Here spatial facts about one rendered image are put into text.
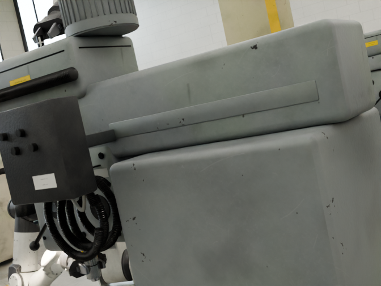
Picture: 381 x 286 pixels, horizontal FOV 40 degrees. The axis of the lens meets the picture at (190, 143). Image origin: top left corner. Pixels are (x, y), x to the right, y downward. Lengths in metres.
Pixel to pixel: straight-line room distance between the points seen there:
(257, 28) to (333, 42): 2.10
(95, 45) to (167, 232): 0.56
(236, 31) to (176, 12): 9.12
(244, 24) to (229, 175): 2.21
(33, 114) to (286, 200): 0.54
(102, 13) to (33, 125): 0.39
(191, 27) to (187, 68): 10.86
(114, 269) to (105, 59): 1.19
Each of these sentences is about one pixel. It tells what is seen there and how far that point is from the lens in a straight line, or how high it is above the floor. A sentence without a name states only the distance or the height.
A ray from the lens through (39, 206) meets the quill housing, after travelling 1.61.
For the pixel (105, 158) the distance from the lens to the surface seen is 1.35.
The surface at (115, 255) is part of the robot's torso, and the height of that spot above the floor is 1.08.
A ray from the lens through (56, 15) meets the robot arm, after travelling 1.73.
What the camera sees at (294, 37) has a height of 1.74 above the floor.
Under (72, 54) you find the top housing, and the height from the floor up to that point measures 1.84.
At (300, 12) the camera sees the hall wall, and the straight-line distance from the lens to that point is 10.85.
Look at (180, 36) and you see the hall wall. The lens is 12.21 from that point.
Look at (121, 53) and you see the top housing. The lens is 1.50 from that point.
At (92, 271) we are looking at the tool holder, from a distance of 1.66.
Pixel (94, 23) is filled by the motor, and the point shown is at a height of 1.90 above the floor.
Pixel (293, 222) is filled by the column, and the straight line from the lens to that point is 0.98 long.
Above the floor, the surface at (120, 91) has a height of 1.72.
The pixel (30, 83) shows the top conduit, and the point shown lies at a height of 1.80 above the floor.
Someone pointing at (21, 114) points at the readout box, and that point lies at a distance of 1.15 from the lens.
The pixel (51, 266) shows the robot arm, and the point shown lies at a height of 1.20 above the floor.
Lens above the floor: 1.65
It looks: 4 degrees down
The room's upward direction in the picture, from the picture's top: 12 degrees counter-clockwise
